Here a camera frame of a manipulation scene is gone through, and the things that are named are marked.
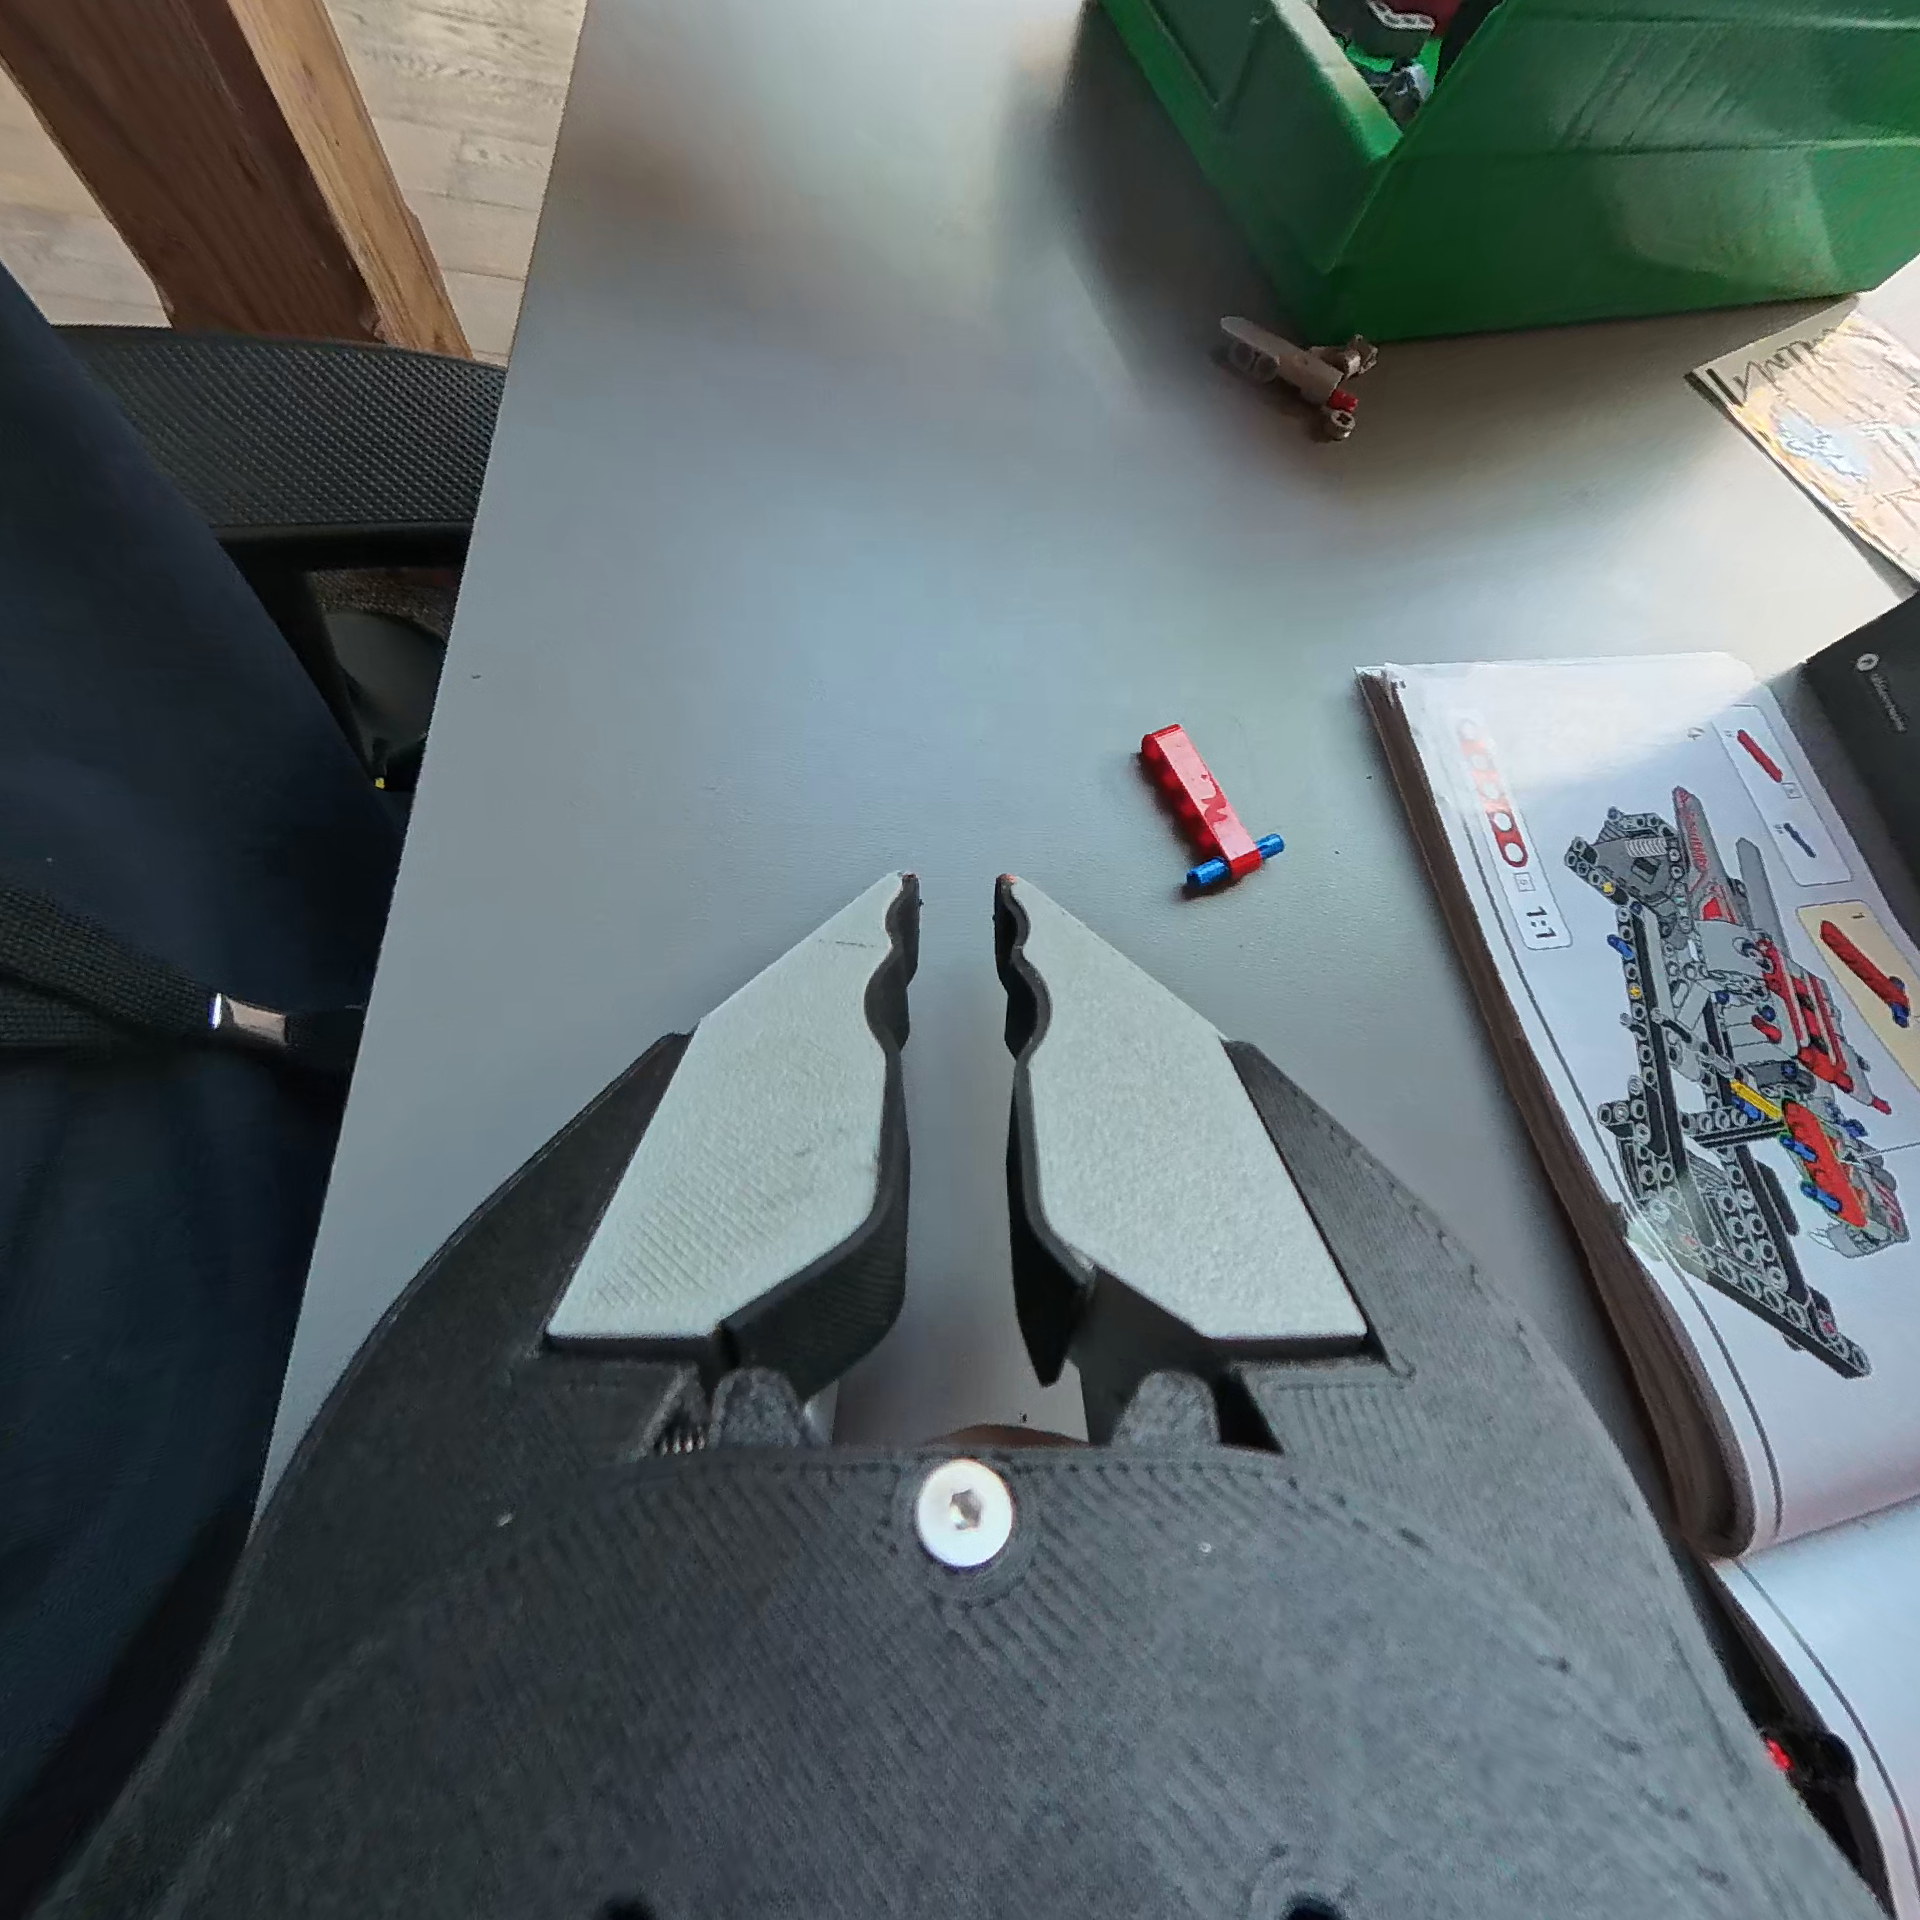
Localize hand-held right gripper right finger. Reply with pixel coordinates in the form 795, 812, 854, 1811
993, 874, 1374, 1389

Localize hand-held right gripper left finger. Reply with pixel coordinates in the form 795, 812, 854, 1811
545, 871, 921, 1403

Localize green plastic bin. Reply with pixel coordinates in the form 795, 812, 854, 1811
1100, 0, 1920, 347

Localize small lego pieces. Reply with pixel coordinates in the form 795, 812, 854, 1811
1306, 0, 1508, 127

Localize red lego beam with blue pin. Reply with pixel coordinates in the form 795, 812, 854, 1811
1142, 724, 1288, 896

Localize lego instruction booklet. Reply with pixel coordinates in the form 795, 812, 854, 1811
1354, 652, 1920, 1876

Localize grey lego assembly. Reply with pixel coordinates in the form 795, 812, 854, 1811
1217, 315, 1378, 442

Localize black box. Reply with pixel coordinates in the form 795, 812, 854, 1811
1800, 592, 1920, 848

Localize black office chair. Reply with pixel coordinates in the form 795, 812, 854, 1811
54, 323, 510, 798

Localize white printed paper sheet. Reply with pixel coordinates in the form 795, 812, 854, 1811
1688, 294, 1920, 586

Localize black drawstring with metal tip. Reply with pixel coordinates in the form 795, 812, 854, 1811
0, 885, 362, 1075

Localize wooden post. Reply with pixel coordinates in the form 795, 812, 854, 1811
0, 0, 473, 359

